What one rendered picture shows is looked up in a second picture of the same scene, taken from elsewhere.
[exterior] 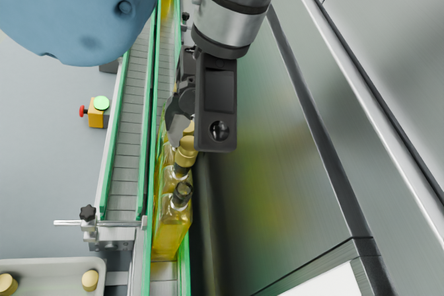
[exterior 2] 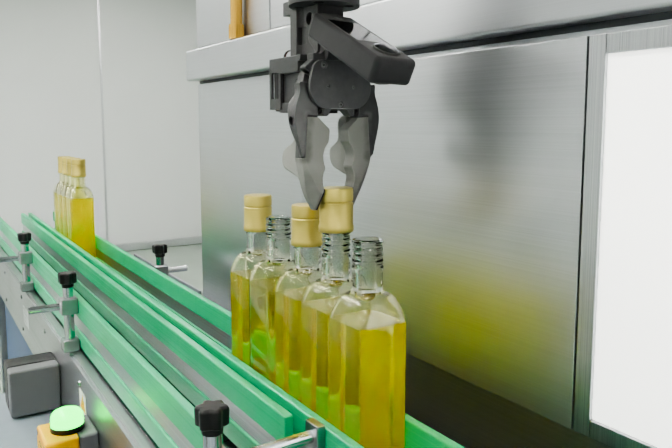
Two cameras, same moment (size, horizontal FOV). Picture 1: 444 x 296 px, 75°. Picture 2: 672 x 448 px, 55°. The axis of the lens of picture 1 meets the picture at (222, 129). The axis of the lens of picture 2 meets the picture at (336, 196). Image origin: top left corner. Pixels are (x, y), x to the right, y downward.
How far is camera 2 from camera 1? 0.48 m
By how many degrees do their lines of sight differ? 41
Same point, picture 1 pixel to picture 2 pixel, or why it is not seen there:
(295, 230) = (544, 143)
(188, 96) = (318, 73)
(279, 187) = (489, 154)
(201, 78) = (332, 25)
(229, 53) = not seen: outside the picture
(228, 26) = not seen: outside the picture
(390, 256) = not seen: outside the picture
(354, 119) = not seen: outside the picture
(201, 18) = not seen: outside the picture
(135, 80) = not seen: hidden behind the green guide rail
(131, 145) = not seen: hidden behind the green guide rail
